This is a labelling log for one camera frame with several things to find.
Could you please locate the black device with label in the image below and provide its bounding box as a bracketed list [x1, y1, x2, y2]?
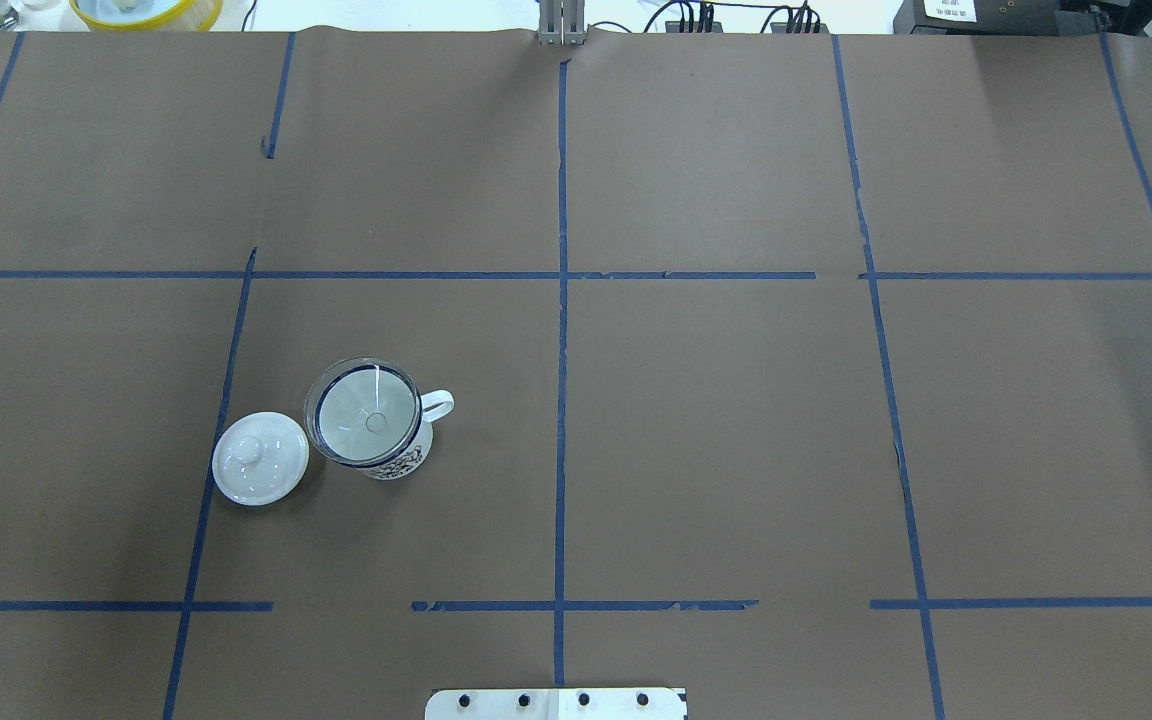
[890, 1, 1152, 37]

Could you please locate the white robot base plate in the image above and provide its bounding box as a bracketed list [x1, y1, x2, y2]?
[424, 687, 689, 719]

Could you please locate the white ceramic lid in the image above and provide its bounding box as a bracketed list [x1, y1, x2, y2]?
[210, 414, 310, 507]

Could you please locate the black cable bundle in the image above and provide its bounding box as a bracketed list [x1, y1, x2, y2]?
[642, 0, 827, 35]

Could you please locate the yellow rimmed bowl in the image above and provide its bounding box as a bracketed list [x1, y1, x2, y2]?
[68, 1, 225, 32]

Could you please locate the white enamel mug blue rim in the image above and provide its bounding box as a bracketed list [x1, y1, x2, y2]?
[303, 389, 456, 480]

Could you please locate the grey metal bracket post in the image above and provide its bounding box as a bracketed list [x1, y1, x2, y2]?
[536, 0, 588, 46]

